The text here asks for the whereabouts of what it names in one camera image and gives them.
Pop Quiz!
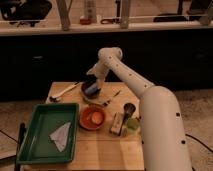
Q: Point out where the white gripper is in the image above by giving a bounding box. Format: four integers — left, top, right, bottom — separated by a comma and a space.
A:
86, 62, 109, 88

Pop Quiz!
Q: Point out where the blue sponge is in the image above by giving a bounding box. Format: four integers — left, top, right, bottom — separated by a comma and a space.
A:
85, 83, 98, 95

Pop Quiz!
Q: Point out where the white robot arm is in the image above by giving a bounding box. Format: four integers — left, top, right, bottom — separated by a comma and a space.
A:
87, 47, 193, 171

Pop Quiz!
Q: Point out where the dark purple bowl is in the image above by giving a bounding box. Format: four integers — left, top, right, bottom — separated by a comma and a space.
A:
81, 80, 100, 99

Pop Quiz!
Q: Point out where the yellow round object in bowl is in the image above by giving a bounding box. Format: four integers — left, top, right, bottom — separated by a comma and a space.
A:
91, 112, 103, 125

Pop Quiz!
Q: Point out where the orange bowl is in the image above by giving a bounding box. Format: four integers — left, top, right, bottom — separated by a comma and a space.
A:
79, 105, 106, 131

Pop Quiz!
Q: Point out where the wooden table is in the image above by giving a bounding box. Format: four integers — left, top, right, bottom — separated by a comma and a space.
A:
22, 82, 144, 171

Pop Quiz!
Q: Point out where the wooden block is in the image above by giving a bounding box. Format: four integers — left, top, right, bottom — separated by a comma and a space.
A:
110, 113, 124, 135

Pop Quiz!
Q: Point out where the green cup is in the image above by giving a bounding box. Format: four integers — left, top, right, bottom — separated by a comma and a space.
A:
123, 118, 139, 136

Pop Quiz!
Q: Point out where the white folded cloth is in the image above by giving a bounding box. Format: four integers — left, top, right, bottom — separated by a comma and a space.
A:
49, 122, 71, 152

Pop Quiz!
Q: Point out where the green plastic tray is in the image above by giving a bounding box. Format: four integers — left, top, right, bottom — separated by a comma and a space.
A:
17, 103, 79, 165

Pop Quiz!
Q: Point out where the black office chair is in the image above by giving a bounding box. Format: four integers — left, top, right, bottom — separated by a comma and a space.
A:
0, 0, 52, 27

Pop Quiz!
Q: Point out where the dark handled brush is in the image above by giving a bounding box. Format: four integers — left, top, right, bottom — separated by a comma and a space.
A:
101, 90, 121, 107

